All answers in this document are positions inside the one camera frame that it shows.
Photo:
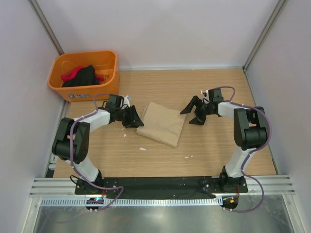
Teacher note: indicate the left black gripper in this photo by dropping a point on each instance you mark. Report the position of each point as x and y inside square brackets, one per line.
[135, 122]

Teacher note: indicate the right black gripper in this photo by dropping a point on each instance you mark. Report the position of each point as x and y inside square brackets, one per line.
[200, 119]

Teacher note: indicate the beige t shirt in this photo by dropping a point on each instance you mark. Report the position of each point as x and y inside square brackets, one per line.
[161, 124]

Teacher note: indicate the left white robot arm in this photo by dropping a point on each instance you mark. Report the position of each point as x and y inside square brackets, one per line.
[72, 137]

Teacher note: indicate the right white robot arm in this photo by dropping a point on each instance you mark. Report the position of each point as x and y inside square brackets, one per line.
[251, 130]

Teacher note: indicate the orange plastic basket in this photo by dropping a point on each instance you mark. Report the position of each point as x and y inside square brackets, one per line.
[106, 70]

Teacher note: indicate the black t shirt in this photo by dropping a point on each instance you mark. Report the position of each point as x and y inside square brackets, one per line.
[82, 77]

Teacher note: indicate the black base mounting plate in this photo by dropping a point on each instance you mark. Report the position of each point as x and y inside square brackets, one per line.
[175, 188]

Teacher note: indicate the red t shirt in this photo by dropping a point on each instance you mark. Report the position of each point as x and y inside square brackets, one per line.
[71, 74]

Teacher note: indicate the aluminium frame rail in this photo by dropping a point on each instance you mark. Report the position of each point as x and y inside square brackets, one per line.
[63, 187]

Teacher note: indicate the white slotted cable duct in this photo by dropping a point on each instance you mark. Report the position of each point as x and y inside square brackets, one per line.
[98, 202]

